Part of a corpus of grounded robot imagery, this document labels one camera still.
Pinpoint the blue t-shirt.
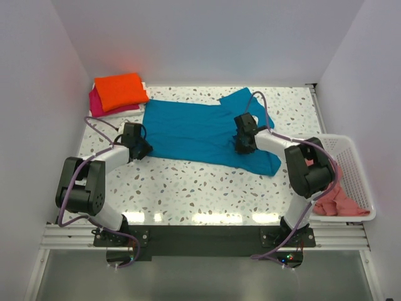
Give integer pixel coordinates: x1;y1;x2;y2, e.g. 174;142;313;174
143;88;281;177

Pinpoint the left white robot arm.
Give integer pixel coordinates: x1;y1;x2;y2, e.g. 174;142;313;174
55;122;153;246

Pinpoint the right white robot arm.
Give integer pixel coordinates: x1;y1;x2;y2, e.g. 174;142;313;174
234;113;338;246

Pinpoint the folded magenta t-shirt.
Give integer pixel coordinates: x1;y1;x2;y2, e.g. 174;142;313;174
89;88;141;117

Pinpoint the folded orange t-shirt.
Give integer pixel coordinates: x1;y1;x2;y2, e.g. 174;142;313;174
94;73;149;112

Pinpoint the white plastic basket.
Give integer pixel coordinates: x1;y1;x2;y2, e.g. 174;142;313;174
310;134;376;223

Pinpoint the salmon pink t-shirt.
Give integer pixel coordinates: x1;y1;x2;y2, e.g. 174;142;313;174
312;166;370;217

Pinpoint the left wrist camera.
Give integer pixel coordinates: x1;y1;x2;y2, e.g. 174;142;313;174
118;122;125;134

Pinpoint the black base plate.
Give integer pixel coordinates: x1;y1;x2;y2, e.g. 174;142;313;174
93;224;317;263

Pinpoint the aluminium frame rail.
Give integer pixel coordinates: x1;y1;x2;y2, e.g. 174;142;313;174
39;223;370;251

